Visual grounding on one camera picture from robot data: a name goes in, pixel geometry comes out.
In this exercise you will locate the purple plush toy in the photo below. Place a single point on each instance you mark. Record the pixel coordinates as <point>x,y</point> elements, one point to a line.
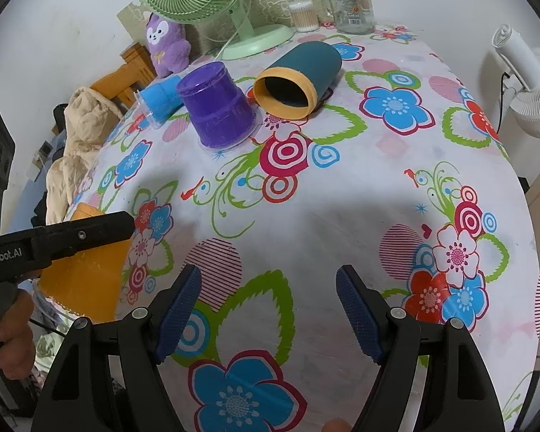
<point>167,44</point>

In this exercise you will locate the white floor fan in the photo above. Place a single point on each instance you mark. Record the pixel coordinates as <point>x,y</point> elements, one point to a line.
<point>521,82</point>

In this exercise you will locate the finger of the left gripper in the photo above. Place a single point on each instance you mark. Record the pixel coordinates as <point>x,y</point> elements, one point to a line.
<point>64,239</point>

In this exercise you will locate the orange plastic cup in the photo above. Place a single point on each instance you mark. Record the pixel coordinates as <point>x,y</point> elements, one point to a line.
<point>88,283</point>

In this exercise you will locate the wooden chair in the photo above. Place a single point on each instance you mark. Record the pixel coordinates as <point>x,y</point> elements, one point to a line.
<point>120,86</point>

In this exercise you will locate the beige puffer jacket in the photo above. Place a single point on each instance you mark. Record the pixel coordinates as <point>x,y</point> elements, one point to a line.
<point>89,120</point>

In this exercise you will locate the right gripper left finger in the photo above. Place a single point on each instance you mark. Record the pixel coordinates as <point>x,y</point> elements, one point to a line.
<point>105,377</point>

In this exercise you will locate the teal cup with yellow rim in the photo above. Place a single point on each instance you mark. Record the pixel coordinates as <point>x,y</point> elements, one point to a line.
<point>292,86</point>

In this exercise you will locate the person's left hand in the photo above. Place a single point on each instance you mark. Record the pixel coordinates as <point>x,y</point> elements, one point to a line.
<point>17,355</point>

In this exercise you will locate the floral tablecloth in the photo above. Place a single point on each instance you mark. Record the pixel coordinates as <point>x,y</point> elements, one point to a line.
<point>398,173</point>

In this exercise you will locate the purple plastic cup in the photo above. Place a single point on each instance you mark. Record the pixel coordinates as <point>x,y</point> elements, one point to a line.
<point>218,109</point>

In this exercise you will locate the blue plastic cup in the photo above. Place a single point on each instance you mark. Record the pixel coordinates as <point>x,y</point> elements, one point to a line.
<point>160,100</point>

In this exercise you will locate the cotton swab container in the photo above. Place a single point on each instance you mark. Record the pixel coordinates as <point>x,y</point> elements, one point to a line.
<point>303,16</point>

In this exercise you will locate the glass mason jar mug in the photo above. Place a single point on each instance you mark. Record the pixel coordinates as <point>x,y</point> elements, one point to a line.
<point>351,16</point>

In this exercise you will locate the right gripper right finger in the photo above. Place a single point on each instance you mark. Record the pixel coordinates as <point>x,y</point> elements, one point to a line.
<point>458,393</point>

